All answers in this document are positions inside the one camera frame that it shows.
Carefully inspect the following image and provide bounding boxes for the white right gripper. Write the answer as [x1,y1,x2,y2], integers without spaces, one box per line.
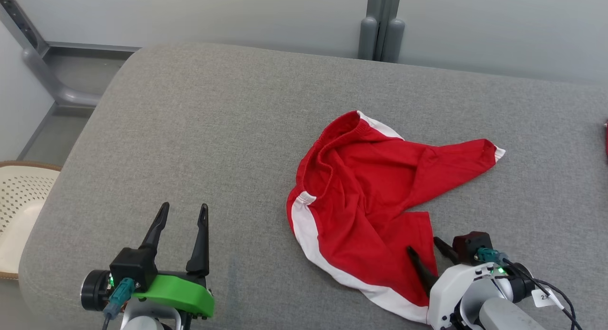
[407,236,535,330]

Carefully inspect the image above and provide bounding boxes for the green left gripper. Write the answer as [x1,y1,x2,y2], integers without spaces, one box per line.
[80,202,215,320]

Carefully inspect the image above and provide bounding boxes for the red shorts with white stripe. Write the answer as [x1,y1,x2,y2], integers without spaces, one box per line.
[286,110,506,324]

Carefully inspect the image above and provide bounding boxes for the cream perforated laundry basket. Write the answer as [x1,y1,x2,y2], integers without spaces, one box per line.
[0,160,62,279]

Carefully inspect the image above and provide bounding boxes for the left camera cable teal plug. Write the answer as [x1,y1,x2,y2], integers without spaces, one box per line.
[101,278,136,330]

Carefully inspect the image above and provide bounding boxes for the white cable label tag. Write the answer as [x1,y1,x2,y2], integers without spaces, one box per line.
[531,288,565,309]

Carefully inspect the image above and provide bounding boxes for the grey curved pipe bracket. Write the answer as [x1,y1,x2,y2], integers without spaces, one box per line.
[21,47,101,107]

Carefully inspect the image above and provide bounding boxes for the grey wall base rail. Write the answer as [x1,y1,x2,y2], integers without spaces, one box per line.
[47,41,142,53]

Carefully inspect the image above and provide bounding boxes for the grey partition post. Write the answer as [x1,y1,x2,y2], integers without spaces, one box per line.
[358,0,406,63]

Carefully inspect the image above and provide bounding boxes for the dark perforated wall rail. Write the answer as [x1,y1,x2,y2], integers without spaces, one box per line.
[0,0,50,55]

